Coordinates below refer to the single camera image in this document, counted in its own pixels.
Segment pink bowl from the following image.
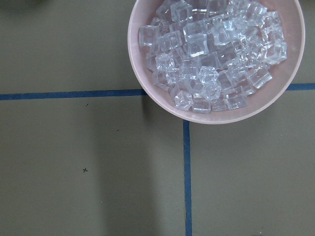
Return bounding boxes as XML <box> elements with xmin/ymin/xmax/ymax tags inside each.
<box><xmin>127</xmin><ymin>0</ymin><xmax>305</xmax><ymax>124</ymax></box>

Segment clear ice cubes pile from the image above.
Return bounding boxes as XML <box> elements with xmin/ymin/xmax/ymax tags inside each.
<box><xmin>139</xmin><ymin>0</ymin><xmax>287</xmax><ymax>114</ymax></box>

